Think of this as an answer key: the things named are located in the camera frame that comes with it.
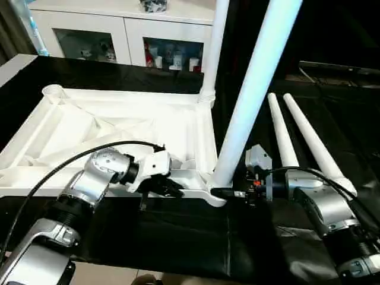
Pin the white plastic table leg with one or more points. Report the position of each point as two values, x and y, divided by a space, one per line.
314 148
214 47
284 136
255 89

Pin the white plastic table top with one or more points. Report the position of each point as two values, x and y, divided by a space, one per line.
77 124

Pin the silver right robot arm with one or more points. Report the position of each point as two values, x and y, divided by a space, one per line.
326 202

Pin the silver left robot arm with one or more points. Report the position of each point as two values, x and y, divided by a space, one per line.
95 178

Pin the black work mat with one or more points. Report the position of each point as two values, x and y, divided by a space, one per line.
89 74

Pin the glossy black long bar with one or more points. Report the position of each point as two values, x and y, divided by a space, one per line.
338 66

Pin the white cabinet with glass doors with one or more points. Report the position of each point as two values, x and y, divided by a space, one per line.
107 27

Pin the crumpled silver black object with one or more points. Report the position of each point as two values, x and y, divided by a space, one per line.
153 5

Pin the light blue plastic bottle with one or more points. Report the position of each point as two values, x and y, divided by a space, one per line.
32 29

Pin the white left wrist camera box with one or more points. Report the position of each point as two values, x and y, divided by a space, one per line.
151 169

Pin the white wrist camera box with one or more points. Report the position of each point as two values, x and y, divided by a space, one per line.
258 159
151 169

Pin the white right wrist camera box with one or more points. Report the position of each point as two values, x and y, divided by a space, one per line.
258 159

